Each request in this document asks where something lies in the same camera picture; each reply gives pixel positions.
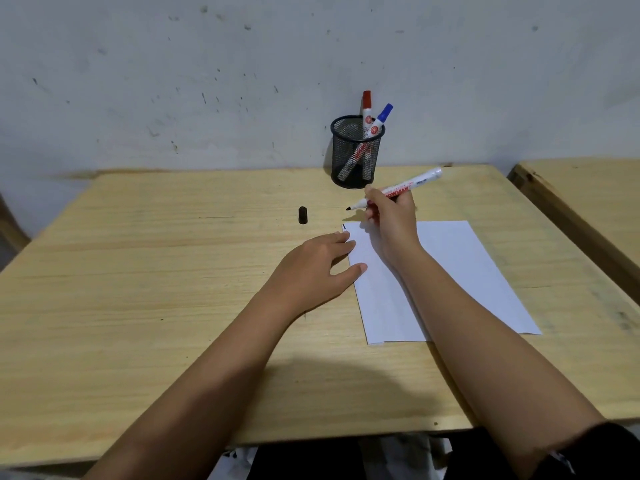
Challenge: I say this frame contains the person's left hand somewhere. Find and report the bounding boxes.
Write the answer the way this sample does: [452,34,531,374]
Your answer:
[259,231,369,323]

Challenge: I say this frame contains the person's right hand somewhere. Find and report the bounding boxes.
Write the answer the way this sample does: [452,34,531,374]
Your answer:
[364,185,426,270]

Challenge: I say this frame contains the white black-tip marker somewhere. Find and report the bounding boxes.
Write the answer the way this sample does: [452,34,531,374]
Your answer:
[346,167,444,212]

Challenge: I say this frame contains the white paper sheet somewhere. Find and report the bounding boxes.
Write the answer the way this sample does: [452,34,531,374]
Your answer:
[342,221,543,346]

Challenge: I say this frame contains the person's left forearm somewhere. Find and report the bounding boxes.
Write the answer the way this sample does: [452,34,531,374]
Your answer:
[82,290,301,480]

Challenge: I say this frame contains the person's right forearm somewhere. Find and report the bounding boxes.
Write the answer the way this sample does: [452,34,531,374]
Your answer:
[388,246,608,480]

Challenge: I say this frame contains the black mesh pen holder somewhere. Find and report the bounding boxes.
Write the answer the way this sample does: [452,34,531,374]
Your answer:
[330,115,386,190]

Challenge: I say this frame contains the white marker with blue cap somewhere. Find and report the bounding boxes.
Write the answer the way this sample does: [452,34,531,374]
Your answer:
[337,103,394,183]

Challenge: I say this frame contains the white marker with red cap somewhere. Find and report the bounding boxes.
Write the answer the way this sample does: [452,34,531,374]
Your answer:
[359,90,374,168]

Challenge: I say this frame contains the black trousers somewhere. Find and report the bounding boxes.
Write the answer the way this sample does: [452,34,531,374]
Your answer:
[245,427,521,480]

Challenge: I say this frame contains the neighbouring wooden desk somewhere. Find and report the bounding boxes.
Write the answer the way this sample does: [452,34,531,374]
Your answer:
[507,157,640,306]

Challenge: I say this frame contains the black sleeve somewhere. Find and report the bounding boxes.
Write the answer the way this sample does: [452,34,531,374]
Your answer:
[530,421,640,480]

